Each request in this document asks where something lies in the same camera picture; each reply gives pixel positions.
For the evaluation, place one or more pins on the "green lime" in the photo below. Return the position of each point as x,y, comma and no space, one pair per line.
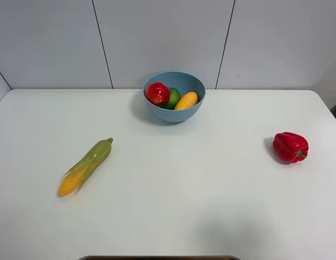
175,96

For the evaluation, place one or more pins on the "yellow mango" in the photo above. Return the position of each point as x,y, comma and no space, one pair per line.
187,101

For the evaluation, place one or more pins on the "red yellow apple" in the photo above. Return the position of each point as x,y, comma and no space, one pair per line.
157,93

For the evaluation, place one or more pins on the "blue plastic bowl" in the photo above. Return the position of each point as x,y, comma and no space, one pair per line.
184,83

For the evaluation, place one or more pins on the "corn cob with husk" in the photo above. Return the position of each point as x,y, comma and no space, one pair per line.
75,178

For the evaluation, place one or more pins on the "red bell pepper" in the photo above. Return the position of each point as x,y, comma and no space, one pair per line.
290,147

